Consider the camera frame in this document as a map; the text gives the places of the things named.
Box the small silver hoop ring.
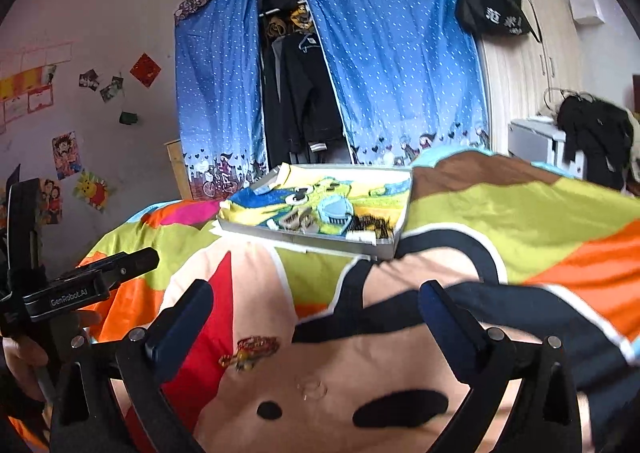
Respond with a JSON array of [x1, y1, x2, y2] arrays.
[[295, 374, 329, 401]]

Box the person's left hand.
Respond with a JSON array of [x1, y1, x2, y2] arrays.
[[2, 309, 101, 401]]

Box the colourful cartoon bed quilt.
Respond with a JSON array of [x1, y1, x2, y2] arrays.
[[89, 151, 639, 452]]

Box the blue plastic basket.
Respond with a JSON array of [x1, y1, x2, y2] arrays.
[[317, 194, 355, 235]]

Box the hanging dark clothes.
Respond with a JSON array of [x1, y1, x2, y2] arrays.
[[258, 0, 350, 167]]

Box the white bedside cabinet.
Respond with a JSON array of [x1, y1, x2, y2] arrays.
[[508, 117, 587, 179]]

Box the black clothes pile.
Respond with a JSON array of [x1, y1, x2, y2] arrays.
[[556, 95, 634, 191]]

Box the blue dotted wardrobe curtain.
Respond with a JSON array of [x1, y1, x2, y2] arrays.
[[175, 0, 490, 200]]

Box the white hanging paper bag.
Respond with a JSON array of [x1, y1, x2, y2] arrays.
[[568, 0, 605, 25]]

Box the black hanging tote bag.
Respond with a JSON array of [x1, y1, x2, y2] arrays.
[[454, 0, 542, 44]]

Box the family cartoon wall poster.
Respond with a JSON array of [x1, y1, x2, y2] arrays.
[[39, 179, 63, 226]]

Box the cartoon character wall poster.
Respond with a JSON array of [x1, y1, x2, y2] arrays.
[[52, 132, 82, 180]]

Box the red square wall paper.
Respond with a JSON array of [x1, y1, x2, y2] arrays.
[[130, 54, 162, 88]]

